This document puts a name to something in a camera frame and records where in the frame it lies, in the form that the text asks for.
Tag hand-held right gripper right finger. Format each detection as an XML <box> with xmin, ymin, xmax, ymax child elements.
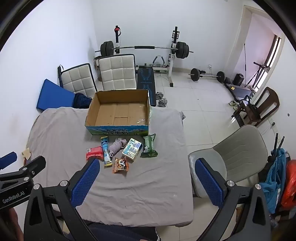
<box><xmin>194</xmin><ymin>158</ymin><xmax>272</xmax><ymax>241</ymax></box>

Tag blue tube packet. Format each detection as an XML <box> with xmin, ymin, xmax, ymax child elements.
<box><xmin>100</xmin><ymin>136</ymin><xmax>113</xmax><ymax>167</ymax></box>

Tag long barbell with black plates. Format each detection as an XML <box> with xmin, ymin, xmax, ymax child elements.
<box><xmin>94</xmin><ymin>41</ymin><xmax>194</xmax><ymax>59</ymax></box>

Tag blue jacket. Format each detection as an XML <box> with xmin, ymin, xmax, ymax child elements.
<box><xmin>259</xmin><ymin>148</ymin><xmax>289</xmax><ymax>214</ymax></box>

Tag cardboard box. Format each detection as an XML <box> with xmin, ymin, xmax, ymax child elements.
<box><xmin>84</xmin><ymin>89</ymin><xmax>151</xmax><ymax>136</ymax></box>

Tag orange cartoon snack packet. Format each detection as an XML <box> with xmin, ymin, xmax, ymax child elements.
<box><xmin>112</xmin><ymin>156</ymin><xmax>129</xmax><ymax>174</ymax></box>

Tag grey exercise handle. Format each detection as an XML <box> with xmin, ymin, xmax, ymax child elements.
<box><xmin>151</xmin><ymin>56</ymin><xmax>166</xmax><ymax>69</ymax></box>

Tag person's left hand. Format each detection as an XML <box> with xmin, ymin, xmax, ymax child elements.
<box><xmin>0</xmin><ymin>207</ymin><xmax>25</xmax><ymax>241</ymax></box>

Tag grey office chair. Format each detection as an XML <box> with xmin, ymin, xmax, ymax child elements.
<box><xmin>188</xmin><ymin>125</ymin><xmax>268</xmax><ymax>198</ymax></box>

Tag white barbell rack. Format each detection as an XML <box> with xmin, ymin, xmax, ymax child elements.
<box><xmin>113</xmin><ymin>25</ymin><xmax>181</xmax><ymax>87</ymax></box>

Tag treadmill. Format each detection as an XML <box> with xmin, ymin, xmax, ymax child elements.
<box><xmin>225</xmin><ymin>61</ymin><xmax>271</xmax><ymax>98</ymax></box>

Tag person's dark clothing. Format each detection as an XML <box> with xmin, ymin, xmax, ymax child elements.
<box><xmin>62</xmin><ymin>221</ymin><xmax>162</xmax><ymax>241</ymax></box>

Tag short barbell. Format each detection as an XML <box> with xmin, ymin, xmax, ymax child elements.
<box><xmin>188</xmin><ymin>68</ymin><xmax>226</xmax><ymax>83</ymax></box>

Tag grey sock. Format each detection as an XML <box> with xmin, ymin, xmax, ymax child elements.
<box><xmin>109</xmin><ymin>137</ymin><xmax>127</xmax><ymax>158</ymax></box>

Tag black sticks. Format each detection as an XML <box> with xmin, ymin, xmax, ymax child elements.
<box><xmin>268</xmin><ymin>133</ymin><xmax>285</xmax><ymax>163</ymax></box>

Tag green snack packet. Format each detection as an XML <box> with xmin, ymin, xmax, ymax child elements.
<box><xmin>140</xmin><ymin>134</ymin><xmax>159</xmax><ymax>158</ymax></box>

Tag black blue weight bench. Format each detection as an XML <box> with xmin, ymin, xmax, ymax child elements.
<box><xmin>136</xmin><ymin>65</ymin><xmax>156</xmax><ymax>107</ymax></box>

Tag black speaker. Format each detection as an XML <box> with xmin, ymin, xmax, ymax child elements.
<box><xmin>232</xmin><ymin>73</ymin><xmax>245</xmax><ymax>85</ymax></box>

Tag blue white tissue pack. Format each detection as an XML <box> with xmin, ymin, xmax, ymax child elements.
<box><xmin>122</xmin><ymin>138</ymin><xmax>142</xmax><ymax>161</ymax></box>

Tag small white padded chair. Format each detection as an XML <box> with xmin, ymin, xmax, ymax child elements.
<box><xmin>60</xmin><ymin>63</ymin><xmax>97</xmax><ymax>98</ymax></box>

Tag navy cloth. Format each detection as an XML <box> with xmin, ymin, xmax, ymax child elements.
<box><xmin>73</xmin><ymin>93</ymin><xmax>93</xmax><ymax>109</ymax></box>

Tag blue foam mat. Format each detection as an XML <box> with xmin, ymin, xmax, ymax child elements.
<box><xmin>36</xmin><ymin>79</ymin><xmax>75</xmax><ymax>113</ymax></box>

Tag large white padded chair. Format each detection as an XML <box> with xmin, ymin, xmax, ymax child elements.
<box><xmin>97</xmin><ymin>54</ymin><xmax>137</xmax><ymax>92</ymax></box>

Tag dark wooden chair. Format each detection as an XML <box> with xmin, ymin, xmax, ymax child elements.
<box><xmin>231</xmin><ymin>87</ymin><xmax>280</xmax><ymax>127</ymax></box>

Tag black bag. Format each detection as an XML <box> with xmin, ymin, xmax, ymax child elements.
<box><xmin>245</xmin><ymin>95</ymin><xmax>262</xmax><ymax>121</ymax></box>

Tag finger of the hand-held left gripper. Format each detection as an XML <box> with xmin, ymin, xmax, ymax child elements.
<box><xmin>0</xmin><ymin>156</ymin><xmax>47</xmax><ymax>184</ymax></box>
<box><xmin>0</xmin><ymin>151</ymin><xmax>18</xmax><ymax>170</ymax></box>

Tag orange bag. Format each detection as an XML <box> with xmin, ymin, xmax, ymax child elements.
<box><xmin>281</xmin><ymin>159</ymin><xmax>296</xmax><ymax>210</ymax></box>

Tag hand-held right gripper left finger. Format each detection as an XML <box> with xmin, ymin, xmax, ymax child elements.
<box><xmin>23</xmin><ymin>158</ymin><xmax>101</xmax><ymax>241</ymax></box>

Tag black blue rod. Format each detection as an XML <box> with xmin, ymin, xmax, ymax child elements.
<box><xmin>57</xmin><ymin>65</ymin><xmax>64</xmax><ymax>88</ymax></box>

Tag red snack packet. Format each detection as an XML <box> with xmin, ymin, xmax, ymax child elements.
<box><xmin>86</xmin><ymin>146</ymin><xmax>104</xmax><ymax>163</ymax></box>

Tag thin black pole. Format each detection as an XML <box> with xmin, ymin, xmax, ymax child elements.
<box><xmin>243</xmin><ymin>44</ymin><xmax>248</xmax><ymax>75</ymax></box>

